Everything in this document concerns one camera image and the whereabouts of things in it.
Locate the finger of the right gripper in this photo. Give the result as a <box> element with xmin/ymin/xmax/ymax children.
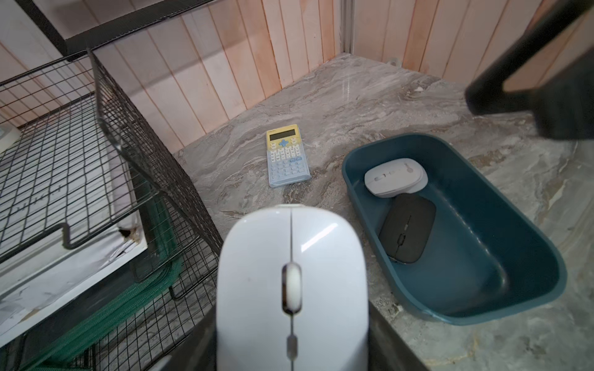
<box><xmin>465</xmin><ymin>1</ymin><xmax>593</xmax><ymax>141</ymax></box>

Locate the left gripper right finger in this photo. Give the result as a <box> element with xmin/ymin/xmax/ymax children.
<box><xmin>368</xmin><ymin>301</ymin><xmax>429</xmax><ymax>371</ymax></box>

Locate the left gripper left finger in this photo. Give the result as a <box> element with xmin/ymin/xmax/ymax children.
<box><xmin>157</xmin><ymin>306</ymin><xmax>217</xmax><ymax>371</ymax></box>

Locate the white mouse underside up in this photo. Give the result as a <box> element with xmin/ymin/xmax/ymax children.
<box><xmin>216</xmin><ymin>205</ymin><xmax>369</xmax><ymax>370</ymax></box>

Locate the black computer mouse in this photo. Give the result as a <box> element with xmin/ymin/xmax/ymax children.
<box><xmin>379</xmin><ymin>193</ymin><xmax>436</xmax><ymax>264</ymax></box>

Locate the white mouse top facing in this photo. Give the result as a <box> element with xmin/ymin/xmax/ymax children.
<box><xmin>364</xmin><ymin>158</ymin><xmax>428</xmax><ymax>198</ymax></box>

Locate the teal plastic storage box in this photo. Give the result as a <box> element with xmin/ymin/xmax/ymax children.
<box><xmin>342</xmin><ymin>134</ymin><xmax>568</xmax><ymax>326</ymax></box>

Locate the green zipper pouch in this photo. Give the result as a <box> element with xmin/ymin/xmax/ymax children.
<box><xmin>16</xmin><ymin>196</ymin><xmax>182</xmax><ymax>370</ymax></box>

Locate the checkered folio book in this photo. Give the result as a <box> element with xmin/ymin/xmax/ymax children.
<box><xmin>1</xmin><ymin>96</ymin><xmax>148</xmax><ymax>345</ymax></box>

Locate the yellow blue calculator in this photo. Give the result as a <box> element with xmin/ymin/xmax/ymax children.
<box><xmin>265</xmin><ymin>125</ymin><xmax>311</xmax><ymax>188</ymax></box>

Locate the black wire desk organizer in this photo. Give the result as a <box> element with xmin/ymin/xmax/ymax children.
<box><xmin>1</xmin><ymin>52</ymin><xmax>223</xmax><ymax>370</ymax></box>

